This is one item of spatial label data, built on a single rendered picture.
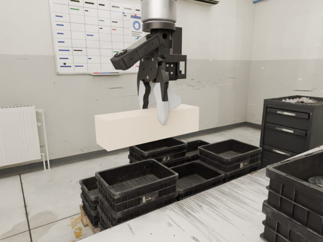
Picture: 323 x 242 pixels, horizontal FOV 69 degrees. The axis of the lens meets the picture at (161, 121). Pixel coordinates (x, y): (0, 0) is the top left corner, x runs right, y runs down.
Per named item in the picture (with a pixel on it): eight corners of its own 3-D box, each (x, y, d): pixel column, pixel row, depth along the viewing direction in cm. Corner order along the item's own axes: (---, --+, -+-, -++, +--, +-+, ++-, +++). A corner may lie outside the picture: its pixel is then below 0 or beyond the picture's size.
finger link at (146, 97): (161, 117, 59) (168, 82, 55) (141, 120, 56) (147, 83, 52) (155, 112, 62) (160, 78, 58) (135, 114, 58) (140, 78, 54)
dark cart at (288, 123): (300, 206, 206) (315, 105, 185) (255, 186, 242) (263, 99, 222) (330, 187, 238) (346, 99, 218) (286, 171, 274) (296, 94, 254)
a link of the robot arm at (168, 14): (154, -5, 44) (132, 4, 50) (154, 21, 45) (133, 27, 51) (184, 1, 48) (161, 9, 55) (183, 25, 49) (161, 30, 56)
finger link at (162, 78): (172, 99, 48) (165, 57, 48) (167, 100, 47) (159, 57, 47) (160, 103, 52) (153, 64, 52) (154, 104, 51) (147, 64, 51)
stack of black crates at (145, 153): (145, 209, 177) (144, 153, 167) (128, 192, 202) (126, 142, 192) (186, 194, 199) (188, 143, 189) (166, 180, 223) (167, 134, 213)
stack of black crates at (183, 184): (178, 241, 145) (179, 191, 138) (152, 216, 169) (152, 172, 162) (222, 218, 167) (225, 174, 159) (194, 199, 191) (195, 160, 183)
